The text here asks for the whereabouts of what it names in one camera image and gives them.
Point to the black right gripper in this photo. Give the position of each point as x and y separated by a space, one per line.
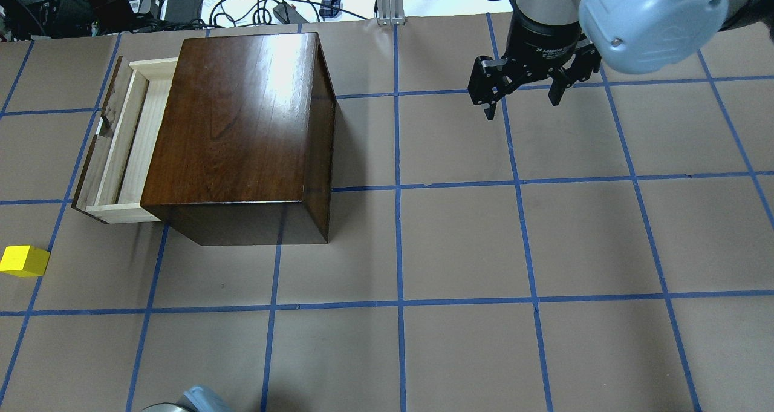
543 44

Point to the yellow block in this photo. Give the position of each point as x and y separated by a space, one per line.
24 261

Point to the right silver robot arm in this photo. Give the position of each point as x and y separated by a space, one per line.
642 36

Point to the dark wooden drawer cabinet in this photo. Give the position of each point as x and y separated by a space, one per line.
244 152

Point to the light wooden drawer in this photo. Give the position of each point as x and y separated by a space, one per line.
113 177

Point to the small blue device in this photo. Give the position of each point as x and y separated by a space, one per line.
329 9

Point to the aluminium frame post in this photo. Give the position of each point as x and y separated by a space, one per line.
390 12

